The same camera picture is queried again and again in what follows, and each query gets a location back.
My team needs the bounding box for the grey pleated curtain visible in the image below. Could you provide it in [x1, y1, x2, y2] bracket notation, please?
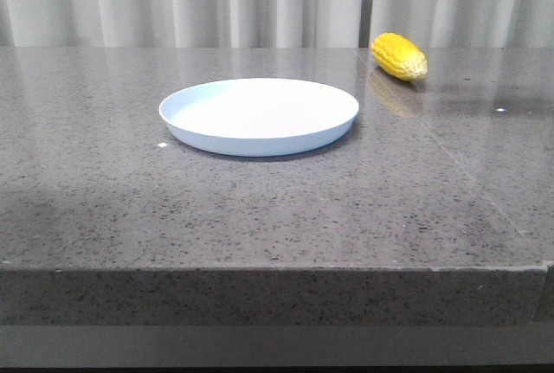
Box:
[1, 0, 553, 48]

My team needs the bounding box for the light blue round plate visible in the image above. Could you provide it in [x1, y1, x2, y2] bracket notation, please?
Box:
[158, 78, 359, 158]

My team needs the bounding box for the yellow corn cob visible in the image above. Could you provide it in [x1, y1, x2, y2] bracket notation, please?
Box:
[370, 33, 428, 81]

